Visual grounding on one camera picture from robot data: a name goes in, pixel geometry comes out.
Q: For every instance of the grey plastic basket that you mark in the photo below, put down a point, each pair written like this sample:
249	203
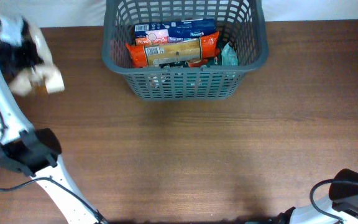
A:
241	23

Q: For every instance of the brown foil snack pouch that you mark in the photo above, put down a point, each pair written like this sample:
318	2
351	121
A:
42	78

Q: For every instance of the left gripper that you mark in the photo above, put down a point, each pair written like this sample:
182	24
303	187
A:
31	46

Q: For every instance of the green coffee bag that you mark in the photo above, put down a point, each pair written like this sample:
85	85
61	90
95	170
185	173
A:
194	85

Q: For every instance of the orange spaghetti packet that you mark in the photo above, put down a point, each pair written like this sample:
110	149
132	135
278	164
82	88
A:
196	51

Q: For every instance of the light teal snack wrapper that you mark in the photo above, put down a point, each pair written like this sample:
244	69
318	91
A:
229	56

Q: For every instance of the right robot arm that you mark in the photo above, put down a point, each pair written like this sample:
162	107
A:
332	201

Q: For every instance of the blue pasta box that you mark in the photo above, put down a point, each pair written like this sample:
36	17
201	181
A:
173	31

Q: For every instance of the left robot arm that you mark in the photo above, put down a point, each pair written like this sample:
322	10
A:
37	154

